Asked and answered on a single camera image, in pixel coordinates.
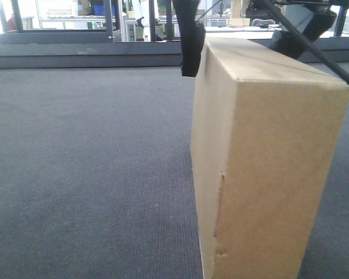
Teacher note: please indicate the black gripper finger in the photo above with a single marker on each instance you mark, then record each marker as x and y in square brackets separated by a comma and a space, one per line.
[192, 36]
[309, 21]

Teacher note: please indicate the brown cardboard box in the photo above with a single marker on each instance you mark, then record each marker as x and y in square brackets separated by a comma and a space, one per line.
[265, 128]

